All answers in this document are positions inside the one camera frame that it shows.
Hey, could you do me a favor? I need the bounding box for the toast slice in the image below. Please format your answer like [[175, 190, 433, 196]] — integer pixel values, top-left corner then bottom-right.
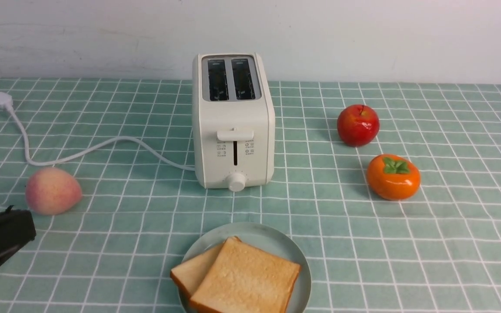
[[170, 243, 224, 299], [189, 238, 301, 313]]

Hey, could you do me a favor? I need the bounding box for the toast slice on plate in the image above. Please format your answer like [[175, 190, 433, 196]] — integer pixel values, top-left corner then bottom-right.
[[170, 243, 224, 299]]

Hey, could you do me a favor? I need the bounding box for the pink peach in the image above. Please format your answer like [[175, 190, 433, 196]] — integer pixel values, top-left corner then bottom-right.
[[25, 167, 82, 215]]

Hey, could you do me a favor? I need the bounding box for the white two-slot toaster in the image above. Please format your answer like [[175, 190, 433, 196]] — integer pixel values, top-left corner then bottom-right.
[[192, 53, 276, 192]]

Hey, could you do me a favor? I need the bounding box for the light green plate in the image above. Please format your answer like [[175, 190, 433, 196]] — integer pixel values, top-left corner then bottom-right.
[[182, 222, 312, 313]]

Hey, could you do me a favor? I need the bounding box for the red apple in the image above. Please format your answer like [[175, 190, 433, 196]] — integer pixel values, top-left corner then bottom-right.
[[337, 104, 380, 147]]

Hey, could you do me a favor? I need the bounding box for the orange persimmon with green leaf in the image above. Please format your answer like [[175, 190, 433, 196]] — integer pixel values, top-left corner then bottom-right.
[[366, 154, 421, 201]]

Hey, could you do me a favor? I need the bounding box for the green checkered tablecloth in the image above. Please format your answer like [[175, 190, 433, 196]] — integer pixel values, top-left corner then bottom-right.
[[0, 81, 501, 313]]

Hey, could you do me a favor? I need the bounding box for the white toaster power cord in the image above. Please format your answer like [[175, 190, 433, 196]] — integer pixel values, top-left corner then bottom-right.
[[0, 91, 196, 172]]

